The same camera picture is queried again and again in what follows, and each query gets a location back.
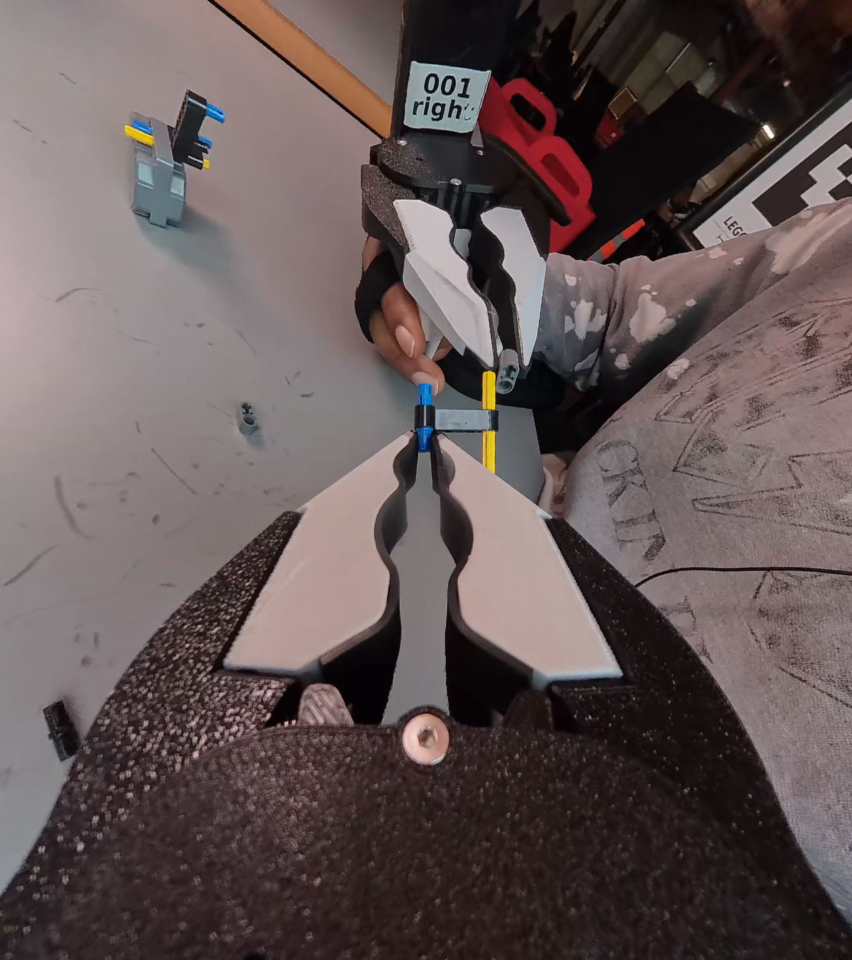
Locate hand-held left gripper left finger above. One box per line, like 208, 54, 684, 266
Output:
223, 432, 421, 676

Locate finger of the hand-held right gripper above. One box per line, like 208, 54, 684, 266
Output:
482, 206, 548, 369
393, 198, 498, 360

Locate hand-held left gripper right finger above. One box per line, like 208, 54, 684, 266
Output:
430, 433, 623, 691

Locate blue black yellow axle assembly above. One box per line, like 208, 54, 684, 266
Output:
412, 369, 500, 475

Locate person's right forearm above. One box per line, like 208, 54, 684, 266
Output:
531, 183, 852, 421

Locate person's right hand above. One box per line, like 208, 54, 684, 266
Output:
360, 236, 447, 396

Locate red plastic canister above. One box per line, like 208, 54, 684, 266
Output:
482, 75, 595, 255

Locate small black beam piece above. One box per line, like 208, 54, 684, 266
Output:
42, 699, 83, 762

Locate grey block brick assembly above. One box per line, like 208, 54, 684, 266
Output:
124, 90, 228, 228

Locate framed black white marker poster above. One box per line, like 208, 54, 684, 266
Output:
688, 33, 852, 250

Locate thin black cable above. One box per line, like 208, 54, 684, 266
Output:
634, 564, 852, 590

